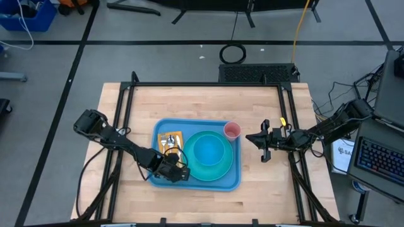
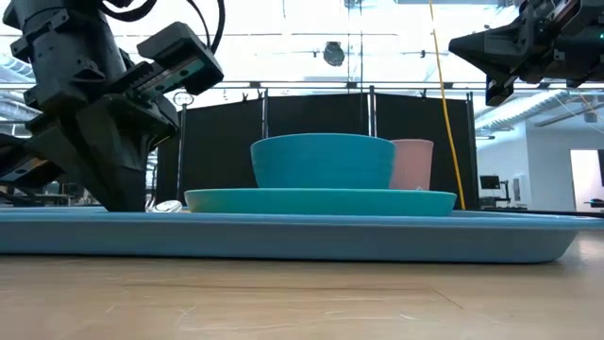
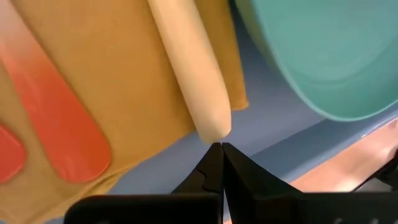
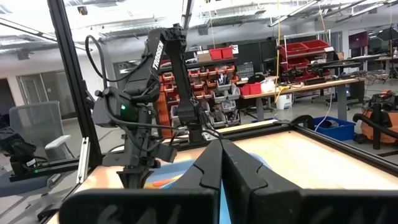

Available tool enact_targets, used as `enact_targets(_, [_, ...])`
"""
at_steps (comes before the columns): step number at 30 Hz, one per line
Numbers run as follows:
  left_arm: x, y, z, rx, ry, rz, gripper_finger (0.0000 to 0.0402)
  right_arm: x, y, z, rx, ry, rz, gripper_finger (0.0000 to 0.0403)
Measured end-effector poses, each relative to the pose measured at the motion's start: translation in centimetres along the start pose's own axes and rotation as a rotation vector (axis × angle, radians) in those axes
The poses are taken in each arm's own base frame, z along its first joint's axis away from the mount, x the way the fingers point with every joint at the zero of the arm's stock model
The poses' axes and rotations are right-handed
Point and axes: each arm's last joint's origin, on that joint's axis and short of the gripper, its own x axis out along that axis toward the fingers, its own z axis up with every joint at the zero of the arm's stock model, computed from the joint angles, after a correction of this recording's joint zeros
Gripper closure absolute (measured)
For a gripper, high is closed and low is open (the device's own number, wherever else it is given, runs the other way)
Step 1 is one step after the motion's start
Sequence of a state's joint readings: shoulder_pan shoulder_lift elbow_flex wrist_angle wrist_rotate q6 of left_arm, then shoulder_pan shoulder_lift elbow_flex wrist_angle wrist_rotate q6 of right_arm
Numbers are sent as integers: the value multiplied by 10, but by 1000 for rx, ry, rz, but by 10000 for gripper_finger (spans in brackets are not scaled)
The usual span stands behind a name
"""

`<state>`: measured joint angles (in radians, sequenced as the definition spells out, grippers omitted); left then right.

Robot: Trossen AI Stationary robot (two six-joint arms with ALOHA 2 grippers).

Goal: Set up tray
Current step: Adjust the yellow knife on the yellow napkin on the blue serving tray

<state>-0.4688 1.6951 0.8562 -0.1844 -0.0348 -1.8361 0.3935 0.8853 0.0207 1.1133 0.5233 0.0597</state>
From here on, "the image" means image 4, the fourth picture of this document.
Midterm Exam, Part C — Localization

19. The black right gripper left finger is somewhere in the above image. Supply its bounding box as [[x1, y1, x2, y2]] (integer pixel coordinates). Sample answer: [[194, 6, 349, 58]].
[[172, 139, 224, 224]]

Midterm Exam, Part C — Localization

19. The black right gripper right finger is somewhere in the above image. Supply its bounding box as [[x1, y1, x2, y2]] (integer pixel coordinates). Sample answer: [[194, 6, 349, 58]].
[[221, 139, 302, 224]]

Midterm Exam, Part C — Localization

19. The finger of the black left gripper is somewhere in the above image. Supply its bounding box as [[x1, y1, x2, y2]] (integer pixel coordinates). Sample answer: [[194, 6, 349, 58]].
[[117, 170, 136, 189], [135, 169, 153, 189]]

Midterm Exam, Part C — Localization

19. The orange-handled metal spoon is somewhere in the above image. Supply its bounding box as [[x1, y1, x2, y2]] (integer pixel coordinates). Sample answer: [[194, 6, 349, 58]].
[[151, 176, 183, 188]]

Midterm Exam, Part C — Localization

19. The blue plastic tray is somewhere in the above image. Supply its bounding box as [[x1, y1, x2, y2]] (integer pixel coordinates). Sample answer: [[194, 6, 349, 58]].
[[144, 152, 272, 224]]

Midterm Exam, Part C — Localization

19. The silver aluminium bar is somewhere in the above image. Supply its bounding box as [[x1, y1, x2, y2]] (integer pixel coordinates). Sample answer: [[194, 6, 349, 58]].
[[76, 136, 91, 185]]

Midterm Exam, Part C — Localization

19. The orange and grey parts rack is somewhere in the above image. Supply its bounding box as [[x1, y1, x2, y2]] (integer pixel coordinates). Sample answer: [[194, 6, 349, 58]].
[[155, 63, 243, 138]]

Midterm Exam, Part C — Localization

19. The white bucket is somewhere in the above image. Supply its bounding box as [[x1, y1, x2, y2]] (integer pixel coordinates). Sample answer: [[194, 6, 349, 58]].
[[275, 93, 294, 111]]

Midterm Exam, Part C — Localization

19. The grey mesh office chair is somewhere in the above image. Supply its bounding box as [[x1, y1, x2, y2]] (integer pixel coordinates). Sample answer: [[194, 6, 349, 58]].
[[8, 100, 75, 162]]

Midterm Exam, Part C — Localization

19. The blue plastic bin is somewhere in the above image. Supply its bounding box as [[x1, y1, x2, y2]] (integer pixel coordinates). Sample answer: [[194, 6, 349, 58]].
[[312, 116, 357, 142]]

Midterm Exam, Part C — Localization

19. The brown cardboard box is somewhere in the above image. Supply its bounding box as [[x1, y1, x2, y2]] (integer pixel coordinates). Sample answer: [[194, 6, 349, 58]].
[[196, 50, 212, 63]]

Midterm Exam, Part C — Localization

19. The wooden top workbench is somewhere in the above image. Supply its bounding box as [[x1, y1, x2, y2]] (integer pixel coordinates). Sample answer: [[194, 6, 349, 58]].
[[238, 77, 367, 123]]

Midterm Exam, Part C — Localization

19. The black clamp-mounted device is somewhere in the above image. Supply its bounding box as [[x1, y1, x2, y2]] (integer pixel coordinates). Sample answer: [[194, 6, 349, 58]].
[[0, 126, 37, 175]]

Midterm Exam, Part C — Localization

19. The shelf rack with red bins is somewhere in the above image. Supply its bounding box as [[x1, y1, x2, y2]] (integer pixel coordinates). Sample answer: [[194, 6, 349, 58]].
[[278, 37, 335, 83]]

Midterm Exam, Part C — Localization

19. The orange and black object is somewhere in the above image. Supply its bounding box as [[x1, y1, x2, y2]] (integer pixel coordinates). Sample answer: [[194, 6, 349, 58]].
[[360, 89, 398, 144]]

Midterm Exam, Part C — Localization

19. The long ceiling light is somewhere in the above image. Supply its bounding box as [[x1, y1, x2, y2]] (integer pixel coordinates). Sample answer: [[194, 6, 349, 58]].
[[267, 0, 323, 28]]

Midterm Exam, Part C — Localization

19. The purple-lit monitor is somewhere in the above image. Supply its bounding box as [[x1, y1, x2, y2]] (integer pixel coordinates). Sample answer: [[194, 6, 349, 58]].
[[348, 30, 369, 50]]

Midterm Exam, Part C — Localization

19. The black curved frame bracket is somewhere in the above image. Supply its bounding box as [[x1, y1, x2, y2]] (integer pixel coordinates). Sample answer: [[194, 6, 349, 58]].
[[289, 114, 315, 130]]

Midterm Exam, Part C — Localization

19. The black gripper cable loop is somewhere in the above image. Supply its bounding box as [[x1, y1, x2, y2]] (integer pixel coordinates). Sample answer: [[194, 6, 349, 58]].
[[85, 34, 150, 91]]

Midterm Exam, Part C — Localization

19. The white cable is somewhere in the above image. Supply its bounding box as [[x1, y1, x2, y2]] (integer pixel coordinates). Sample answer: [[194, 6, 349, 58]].
[[313, 88, 334, 132]]

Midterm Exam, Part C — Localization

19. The yellow hanging cord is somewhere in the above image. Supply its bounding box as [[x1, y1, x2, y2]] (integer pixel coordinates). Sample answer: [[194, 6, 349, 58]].
[[274, 0, 283, 104]]

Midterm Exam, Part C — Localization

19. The black vacuum hose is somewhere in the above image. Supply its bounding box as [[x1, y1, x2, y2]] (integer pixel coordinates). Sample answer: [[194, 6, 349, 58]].
[[352, 102, 398, 151]]

